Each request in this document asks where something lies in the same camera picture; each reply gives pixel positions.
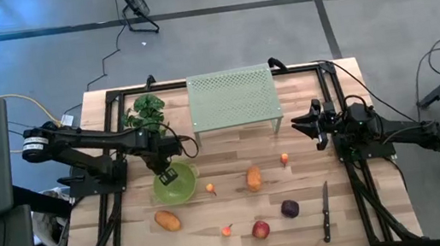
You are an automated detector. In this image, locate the black floor fan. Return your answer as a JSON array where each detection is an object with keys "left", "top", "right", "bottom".
[{"left": 109, "top": 0, "right": 161, "bottom": 39}]

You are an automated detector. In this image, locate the white bag lined bin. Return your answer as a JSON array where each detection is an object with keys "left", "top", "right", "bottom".
[{"left": 26, "top": 184, "right": 78, "bottom": 246}]

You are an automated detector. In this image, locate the black aluminium table frame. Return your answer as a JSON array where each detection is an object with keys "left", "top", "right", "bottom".
[{"left": 38, "top": 48, "right": 425, "bottom": 246}]

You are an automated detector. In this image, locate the black handled kitchen knife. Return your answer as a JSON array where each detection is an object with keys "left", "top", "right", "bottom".
[{"left": 314, "top": 179, "right": 337, "bottom": 244}]

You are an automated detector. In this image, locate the green potted plant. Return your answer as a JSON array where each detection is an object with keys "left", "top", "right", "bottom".
[{"left": 117, "top": 91, "right": 172, "bottom": 144}]

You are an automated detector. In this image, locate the green plastic colander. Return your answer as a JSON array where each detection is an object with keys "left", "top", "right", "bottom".
[{"left": 146, "top": 156, "right": 205, "bottom": 209}]

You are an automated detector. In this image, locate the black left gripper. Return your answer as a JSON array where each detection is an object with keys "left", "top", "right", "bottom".
[{"left": 141, "top": 131, "right": 189, "bottom": 190}]

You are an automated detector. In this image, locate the pale green perforated shelf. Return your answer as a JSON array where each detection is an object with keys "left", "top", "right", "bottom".
[{"left": 184, "top": 61, "right": 287, "bottom": 147}]

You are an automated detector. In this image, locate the small orange pear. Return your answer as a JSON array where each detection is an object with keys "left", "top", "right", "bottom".
[
  {"left": 220, "top": 223, "right": 236, "bottom": 239},
  {"left": 279, "top": 151, "right": 292, "bottom": 170},
  {"left": 204, "top": 181, "right": 218, "bottom": 198}
]

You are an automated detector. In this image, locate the black curved cable stub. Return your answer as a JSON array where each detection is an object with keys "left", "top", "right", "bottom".
[
  {"left": 143, "top": 73, "right": 158, "bottom": 91},
  {"left": 267, "top": 55, "right": 290, "bottom": 74}
]

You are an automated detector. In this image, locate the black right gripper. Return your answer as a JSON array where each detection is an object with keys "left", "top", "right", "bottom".
[{"left": 287, "top": 94, "right": 352, "bottom": 155}]

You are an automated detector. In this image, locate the red apple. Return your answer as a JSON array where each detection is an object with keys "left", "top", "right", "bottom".
[{"left": 249, "top": 218, "right": 273, "bottom": 242}]

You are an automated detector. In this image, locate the yellow cable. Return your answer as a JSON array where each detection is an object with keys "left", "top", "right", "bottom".
[{"left": 0, "top": 61, "right": 67, "bottom": 157}]

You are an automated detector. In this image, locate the dark purple plum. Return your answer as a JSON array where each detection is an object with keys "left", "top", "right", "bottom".
[{"left": 279, "top": 197, "right": 302, "bottom": 220}]

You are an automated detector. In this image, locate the white cable tag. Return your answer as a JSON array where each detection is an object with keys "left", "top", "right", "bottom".
[{"left": 59, "top": 113, "right": 75, "bottom": 128}]

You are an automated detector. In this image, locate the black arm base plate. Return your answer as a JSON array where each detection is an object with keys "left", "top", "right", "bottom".
[
  {"left": 331, "top": 126, "right": 398, "bottom": 166},
  {"left": 56, "top": 157, "right": 132, "bottom": 202}
]

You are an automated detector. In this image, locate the black fan cable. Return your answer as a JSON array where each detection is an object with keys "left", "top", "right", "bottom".
[{"left": 50, "top": 21, "right": 139, "bottom": 117}]

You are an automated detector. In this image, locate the orange oblong fruit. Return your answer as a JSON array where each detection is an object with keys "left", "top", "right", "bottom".
[
  {"left": 152, "top": 207, "right": 184, "bottom": 236},
  {"left": 243, "top": 164, "right": 265, "bottom": 195}
]

